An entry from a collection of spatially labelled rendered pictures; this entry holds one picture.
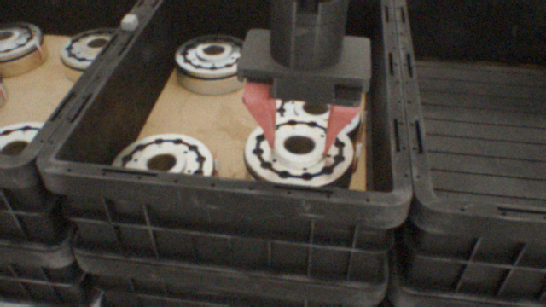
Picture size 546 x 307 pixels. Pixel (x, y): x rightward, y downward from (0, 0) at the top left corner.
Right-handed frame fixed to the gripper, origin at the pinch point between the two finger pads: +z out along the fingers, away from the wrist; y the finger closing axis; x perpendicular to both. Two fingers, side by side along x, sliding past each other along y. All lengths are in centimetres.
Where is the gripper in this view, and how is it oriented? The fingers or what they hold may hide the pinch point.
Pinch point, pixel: (299, 140)
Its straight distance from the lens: 45.9
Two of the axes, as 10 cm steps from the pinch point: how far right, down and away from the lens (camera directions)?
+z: -0.2, 7.5, 6.6
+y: -9.9, -1.0, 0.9
